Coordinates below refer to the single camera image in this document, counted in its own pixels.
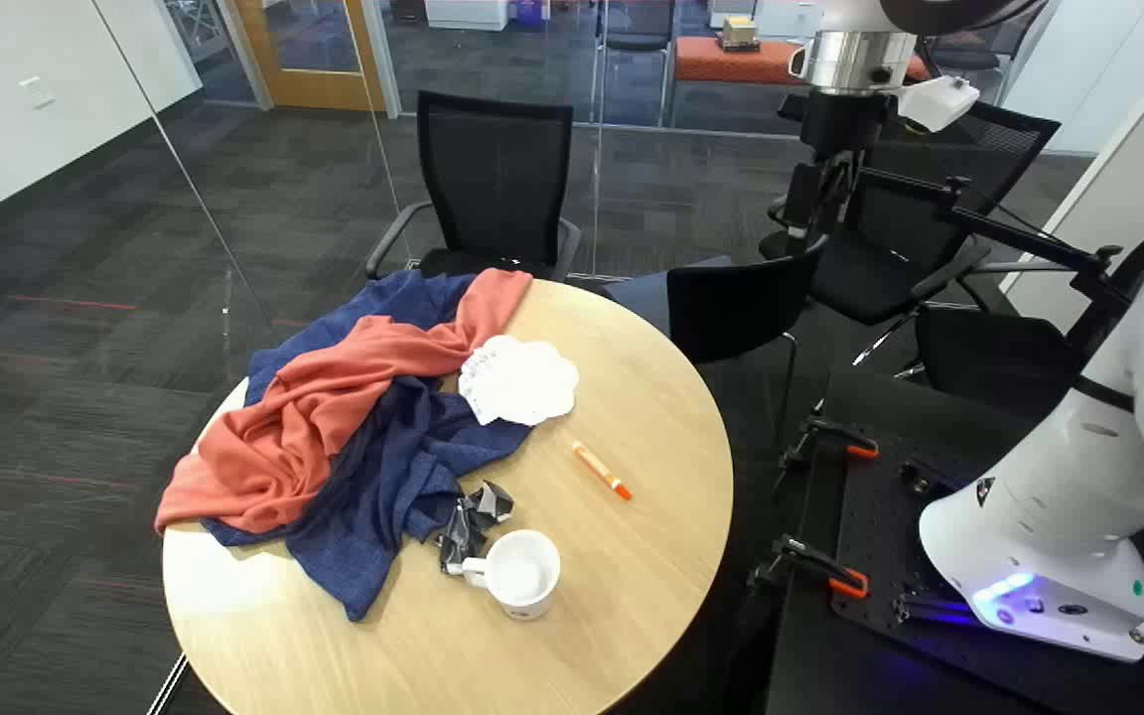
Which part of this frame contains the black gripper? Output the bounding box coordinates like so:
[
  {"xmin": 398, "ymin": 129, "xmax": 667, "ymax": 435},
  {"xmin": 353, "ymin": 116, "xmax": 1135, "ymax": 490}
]
[{"xmin": 759, "ymin": 92, "xmax": 889, "ymax": 259}]

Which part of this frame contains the white paper doily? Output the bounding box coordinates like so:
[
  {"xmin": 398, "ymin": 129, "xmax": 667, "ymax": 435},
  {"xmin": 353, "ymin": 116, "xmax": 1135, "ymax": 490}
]
[{"xmin": 456, "ymin": 333, "xmax": 581, "ymax": 426}]

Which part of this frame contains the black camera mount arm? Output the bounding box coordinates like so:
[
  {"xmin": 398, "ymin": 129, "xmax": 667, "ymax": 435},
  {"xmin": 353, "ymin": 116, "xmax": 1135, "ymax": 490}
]
[{"xmin": 864, "ymin": 161, "xmax": 1123, "ymax": 290}]

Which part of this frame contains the black orange clamp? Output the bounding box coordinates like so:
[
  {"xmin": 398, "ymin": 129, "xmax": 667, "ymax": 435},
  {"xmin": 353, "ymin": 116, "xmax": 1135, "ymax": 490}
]
[
  {"xmin": 778, "ymin": 415, "xmax": 881, "ymax": 475},
  {"xmin": 753, "ymin": 533, "xmax": 871, "ymax": 601}
]

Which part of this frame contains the black office chair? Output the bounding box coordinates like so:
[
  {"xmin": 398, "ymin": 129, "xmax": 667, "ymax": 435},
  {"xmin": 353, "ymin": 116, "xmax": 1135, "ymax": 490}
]
[
  {"xmin": 812, "ymin": 102, "xmax": 1056, "ymax": 325},
  {"xmin": 596, "ymin": 241, "xmax": 831, "ymax": 370},
  {"xmin": 367, "ymin": 92, "xmax": 581, "ymax": 278}
]

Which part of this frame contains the round wooden table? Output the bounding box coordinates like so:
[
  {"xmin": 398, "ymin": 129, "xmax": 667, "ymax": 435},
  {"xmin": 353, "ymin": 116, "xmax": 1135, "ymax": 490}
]
[{"xmin": 162, "ymin": 283, "xmax": 737, "ymax": 715}]

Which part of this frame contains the orange marker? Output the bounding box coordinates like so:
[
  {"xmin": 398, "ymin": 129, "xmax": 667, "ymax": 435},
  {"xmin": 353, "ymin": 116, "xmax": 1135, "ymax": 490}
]
[{"xmin": 569, "ymin": 441, "xmax": 635, "ymax": 502}]

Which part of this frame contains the navy blue cloth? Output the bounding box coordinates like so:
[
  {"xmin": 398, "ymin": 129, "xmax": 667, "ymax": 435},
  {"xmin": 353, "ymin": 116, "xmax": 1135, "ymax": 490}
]
[{"xmin": 205, "ymin": 268, "xmax": 536, "ymax": 626}]

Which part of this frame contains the orange cloth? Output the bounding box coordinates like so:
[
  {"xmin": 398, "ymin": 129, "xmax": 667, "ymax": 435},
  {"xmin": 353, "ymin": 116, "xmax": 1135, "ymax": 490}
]
[{"xmin": 157, "ymin": 268, "xmax": 533, "ymax": 535}]

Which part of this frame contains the black white patterned cloth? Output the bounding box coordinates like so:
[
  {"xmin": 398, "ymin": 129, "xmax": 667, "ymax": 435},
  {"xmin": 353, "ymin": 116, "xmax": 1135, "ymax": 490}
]
[{"xmin": 439, "ymin": 480, "xmax": 514, "ymax": 568}]

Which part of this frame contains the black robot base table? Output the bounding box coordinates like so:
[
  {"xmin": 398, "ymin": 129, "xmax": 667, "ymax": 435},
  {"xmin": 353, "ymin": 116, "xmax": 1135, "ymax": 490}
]
[{"xmin": 763, "ymin": 366, "xmax": 1144, "ymax": 715}]

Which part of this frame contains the white ceramic mug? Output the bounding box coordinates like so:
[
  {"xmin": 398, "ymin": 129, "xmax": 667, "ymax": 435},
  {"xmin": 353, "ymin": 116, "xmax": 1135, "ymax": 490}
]
[{"xmin": 452, "ymin": 527, "xmax": 562, "ymax": 618}]

